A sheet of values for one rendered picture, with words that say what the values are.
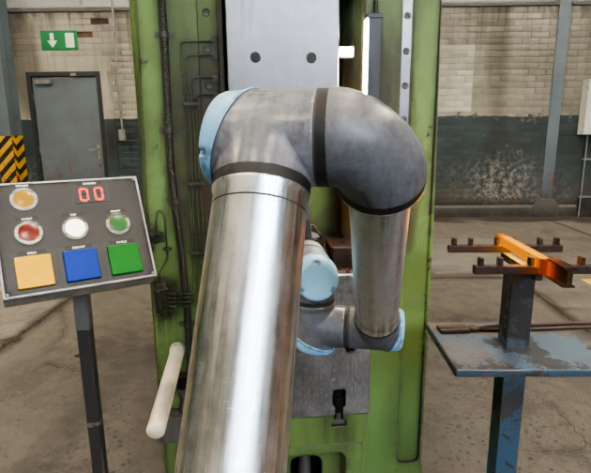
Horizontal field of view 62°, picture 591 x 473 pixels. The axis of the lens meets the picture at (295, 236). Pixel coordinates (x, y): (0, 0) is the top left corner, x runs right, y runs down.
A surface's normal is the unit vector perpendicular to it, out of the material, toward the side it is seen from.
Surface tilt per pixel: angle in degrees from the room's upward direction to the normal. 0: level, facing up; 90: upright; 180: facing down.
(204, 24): 90
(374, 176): 119
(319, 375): 90
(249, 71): 90
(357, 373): 90
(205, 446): 61
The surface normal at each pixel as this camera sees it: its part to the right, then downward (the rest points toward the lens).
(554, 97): -0.02, 0.22
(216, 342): -0.41, -0.30
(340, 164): -0.07, 0.62
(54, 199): 0.45, -0.33
